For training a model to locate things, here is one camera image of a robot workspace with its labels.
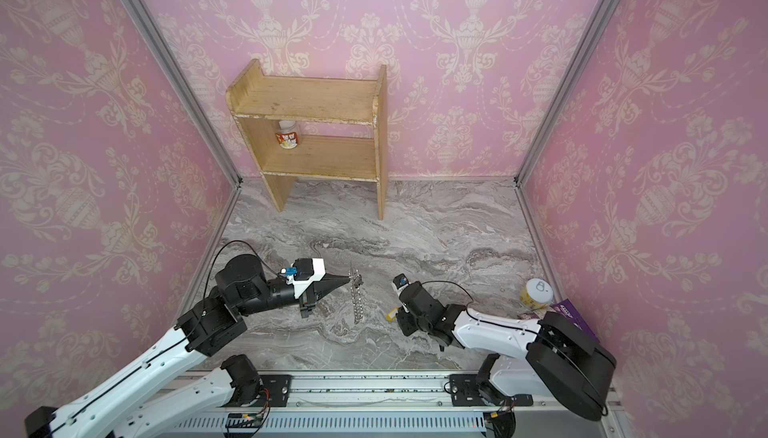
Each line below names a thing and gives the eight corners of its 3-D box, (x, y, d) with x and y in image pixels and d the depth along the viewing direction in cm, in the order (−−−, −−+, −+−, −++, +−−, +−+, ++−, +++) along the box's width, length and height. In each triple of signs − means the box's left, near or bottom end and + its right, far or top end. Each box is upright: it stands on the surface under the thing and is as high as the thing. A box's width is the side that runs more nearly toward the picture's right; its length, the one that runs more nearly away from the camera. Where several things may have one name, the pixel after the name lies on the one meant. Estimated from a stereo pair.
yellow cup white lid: (523, 309, 89) (530, 302, 84) (517, 286, 93) (523, 278, 89) (548, 309, 89) (557, 302, 84) (541, 286, 93) (548, 278, 89)
